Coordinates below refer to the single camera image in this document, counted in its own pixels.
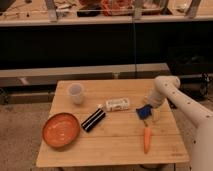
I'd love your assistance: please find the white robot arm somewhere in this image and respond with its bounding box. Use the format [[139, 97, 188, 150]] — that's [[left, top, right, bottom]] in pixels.
[[147, 76, 213, 171]]

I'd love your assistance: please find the orange ceramic bowl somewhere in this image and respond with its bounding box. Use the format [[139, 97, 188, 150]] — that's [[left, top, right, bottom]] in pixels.
[[42, 113, 80, 148]]

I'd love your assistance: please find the orange carrot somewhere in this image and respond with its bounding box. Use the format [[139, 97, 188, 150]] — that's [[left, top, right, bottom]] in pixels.
[[143, 121, 151, 154]]

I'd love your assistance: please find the black striped box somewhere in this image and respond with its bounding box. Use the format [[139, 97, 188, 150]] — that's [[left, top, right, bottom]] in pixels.
[[81, 108, 106, 132]]

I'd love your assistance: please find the wooden table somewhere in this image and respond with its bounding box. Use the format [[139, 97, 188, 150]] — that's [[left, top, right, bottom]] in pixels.
[[36, 79, 189, 167]]

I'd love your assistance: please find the translucent plastic cup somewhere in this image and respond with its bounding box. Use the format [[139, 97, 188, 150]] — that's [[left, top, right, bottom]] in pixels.
[[68, 83, 84, 105]]

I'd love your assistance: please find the long wooden shelf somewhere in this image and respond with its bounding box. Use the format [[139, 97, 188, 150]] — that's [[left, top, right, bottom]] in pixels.
[[0, 63, 170, 87]]

